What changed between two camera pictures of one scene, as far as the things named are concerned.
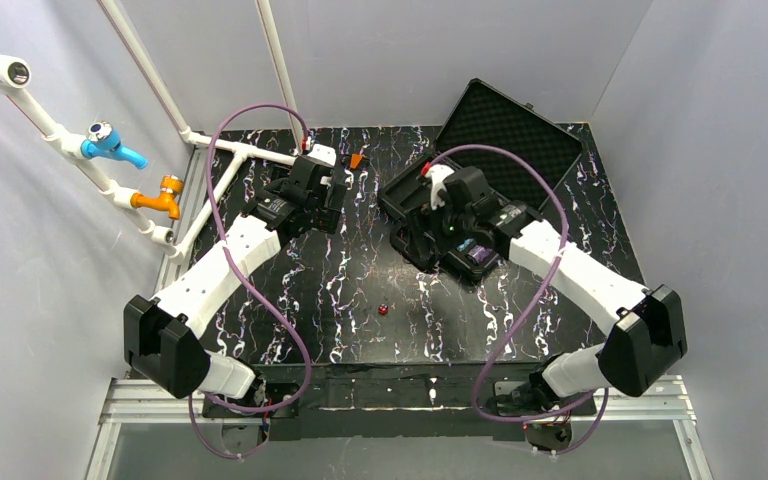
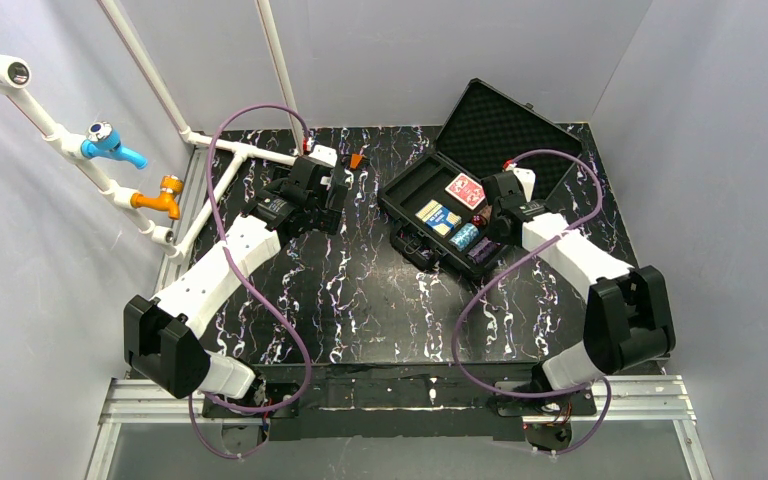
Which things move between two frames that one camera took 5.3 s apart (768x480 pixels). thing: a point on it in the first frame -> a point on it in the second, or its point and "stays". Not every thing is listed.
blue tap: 104,142 stays
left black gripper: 336,183 stays
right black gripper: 420,216 -> 490,216
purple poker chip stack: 480,253 stays
